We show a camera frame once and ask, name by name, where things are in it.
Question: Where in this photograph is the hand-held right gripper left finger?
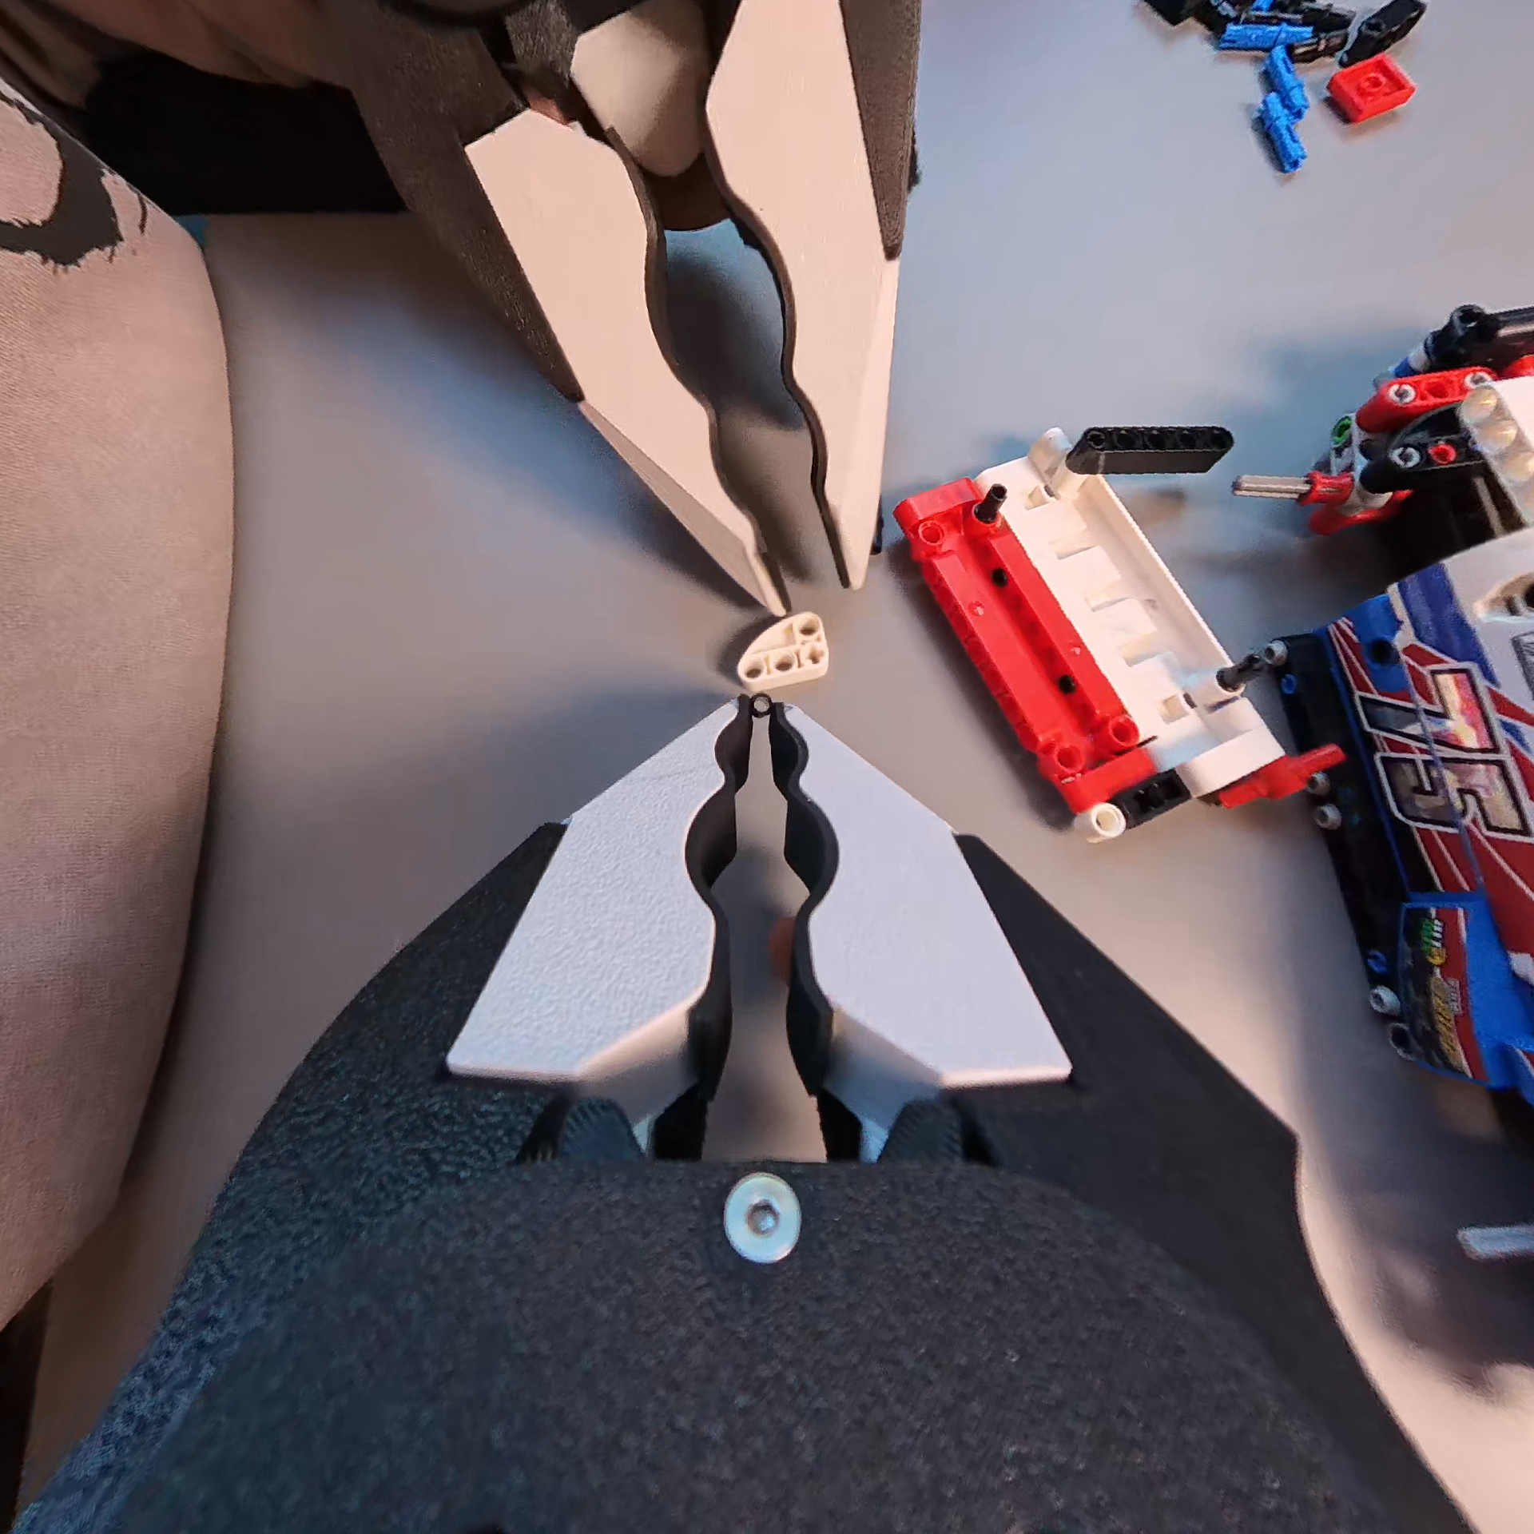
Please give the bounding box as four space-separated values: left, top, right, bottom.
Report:
442 701 760 1163

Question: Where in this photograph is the red square lego plate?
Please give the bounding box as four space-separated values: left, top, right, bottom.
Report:
1329 55 1417 123

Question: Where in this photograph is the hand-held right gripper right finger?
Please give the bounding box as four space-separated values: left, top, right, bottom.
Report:
764 701 1071 1163

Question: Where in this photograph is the pile of blue black pins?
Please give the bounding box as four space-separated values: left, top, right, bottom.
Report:
1141 0 1359 173

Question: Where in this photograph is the red and white lego panel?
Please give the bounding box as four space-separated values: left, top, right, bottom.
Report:
895 430 1353 837

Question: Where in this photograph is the white triangular lego piece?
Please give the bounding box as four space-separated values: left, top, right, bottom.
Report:
730 615 831 690

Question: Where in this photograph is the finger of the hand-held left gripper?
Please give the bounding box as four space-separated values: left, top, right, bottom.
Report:
708 0 899 588
466 110 794 620

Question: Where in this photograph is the blue white red lego car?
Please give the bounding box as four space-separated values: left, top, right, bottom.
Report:
1233 298 1534 1092

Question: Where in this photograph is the black lego beam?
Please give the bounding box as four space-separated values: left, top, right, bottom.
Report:
1065 425 1233 474

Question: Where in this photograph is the black lego connector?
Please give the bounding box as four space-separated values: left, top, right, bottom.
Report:
1342 0 1427 71

